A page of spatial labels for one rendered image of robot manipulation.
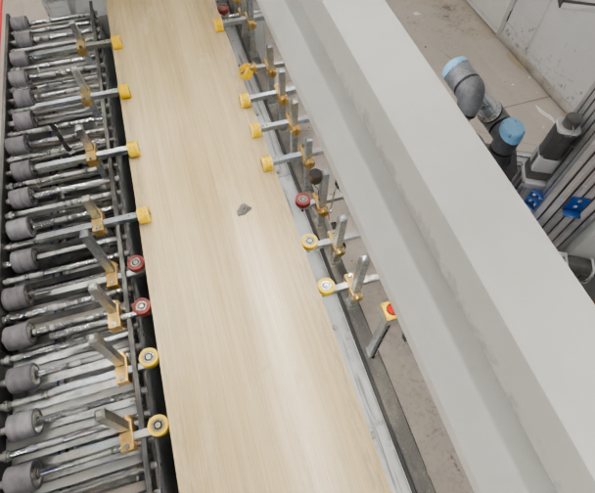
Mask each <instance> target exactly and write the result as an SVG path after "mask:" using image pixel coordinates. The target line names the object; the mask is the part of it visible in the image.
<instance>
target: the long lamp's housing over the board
mask: <svg viewBox="0 0 595 493"><path fill-rule="evenodd" d="M256 1H257V3H258V6H259V8H260V10H261V12H262V14H263V16H264V18H265V20H266V23H267V25H268V27H269V29H270V32H271V34H272V36H273V39H274V41H275V43H276V45H277V48H278V50H279V52H280V54H281V57H282V59H283V61H284V63H285V66H286V68H287V70H288V72H289V75H290V77H291V79H292V82H293V83H294V85H295V87H296V90H297V93H298V95H299V98H300V100H301V102H302V104H303V107H304V109H305V111H306V114H307V116H308V118H309V120H310V123H311V125H312V127H313V129H314V132H315V134H316V136H317V138H318V141H319V143H320V145H321V147H322V150H323V152H324V154H325V157H326V159H327V161H328V162H329V165H330V167H331V169H332V171H333V174H334V176H335V178H336V180H337V183H338V185H339V187H340V189H341V192H342V194H343V198H344V200H345V202H346V204H347V207H348V209H349V211H350V213H351V216H352V218H353V220H354V222H355V225H356V227H357V229H358V231H359V234H360V236H361V238H362V241H363V243H364V245H365V246H366V249H367V251H368V253H369V255H370V258H371V260H372V262H373V264H374V267H375V269H376V271H377V274H378V276H379V278H380V280H381V283H382V285H383V287H384V289H385V292H386V294H387V296H388V298H389V302H390V304H391V306H392V309H393V311H394V313H395V316H396V318H397V320H398V322H399V325H400V327H401V329H402V330H403V333H404V335H405V337H406V339H407V342H408V344H409V346H410V348H411V351H412V353H413V355H414V358H415V360H416V362H417V364H418V367H419V369H420V371H421V373H422V376H423V378H424V380H425V382H426V385H427V387H428V389H429V391H430V394H431V396H432V398H433V401H434V403H435V405H436V408H437V410H438V412H439V414H440V417H441V419H442V421H443V423H444V426H445V428H446V430H447V433H448V435H449V437H450V439H451V442H452V444H453V446H454V448H455V451H456V453H457V455H458V457H459V460H460V462H461V464H462V466H463V469H464V471H465V473H466V476H467V477H468V479H469V481H470V484H471V486H472V488H473V490H474V493H557V491H556V489H555V487H554V485H553V484H552V482H551V480H550V478H549V476H548V474H547V472H546V470H545V468H544V467H543V465H542V464H541V462H540V460H539V458H538V456H537V454H536V452H535V450H534V448H533V446H532V444H531V443H530V441H529V439H528V437H527V435H526V432H525V430H524V428H523V426H522V424H521V423H520V421H519V419H518V417H517V415H516V413H515V411H514V409H513V407H512V405H511V403H510V402H509V400H508V398H507V396H506V394H505V392H504V390H503V388H502V386H501V384H500V382H499V381H498V379H497V377H496V376H495V374H494V372H493V370H492V368H491V366H490V364H489V362H488V361H487V359H486V357H485V355H484V353H483V351H482V349H481V346H480V344H479V342H478V341H477V339H476V337H475V335H474V333H473V331H472V329H471V327H470V325H469V323H468V321H467V320H466V318H465V316H464V314H463V312H462V310H461V308H460V306H459V304H458V302H457V300H456V299H455V297H454V295H453V293H452V291H451V289H450V287H449V285H448V284H447V282H446V280H445V279H444V277H443V275H442V273H441V271H440V269H439V267H438V265H437V263H436V261H435V259H434V257H433V255H432V253H431V251H430V249H429V247H428V245H427V243H426V241H425V239H424V238H423V236H422V234H421V232H420V230H419V228H418V226H417V224H416V222H415V220H414V218H413V217H412V215H411V213H410V211H409V209H408V207H407V205H406V203H405V201H404V199H403V197H402V196H401V194H400V193H399V191H398V189H397V187H396V185H395V183H394V181H393V179H392V177H391V176H390V174H389V171H388V169H387V167H386V165H385V163H384V161H383V159H382V157H381V156H380V154H379V152H378V150H377V148H376V146H375V144H374V142H373V140H372V138H371V136H370V135H369V133H368V131H367V129H366V127H365V125H364V123H363V121H362V119H361V117H360V115H359V114H358V112H357V110H356V108H355V106H354V104H353V102H352V101H351V99H350V97H349V96H348V94H347V92H346V90H345V88H344V86H343V83H342V81H341V79H340V77H339V76H338V74H337V72H336V70H335V68H334V66H333V64H332V62H331V60H330V58H329V56H328V55H327V53H326V51H325V49H324V47H323V45H322V43H321V41H320V39H319V37H318V35H317V34H316V32H315V30H314V28H313V26H312V24H311V22H310V20H309V18H308V16H307V14H306V13H305V11H304V9H303V8H302V6H301V4H300V2H299V0H256Z"/></svg>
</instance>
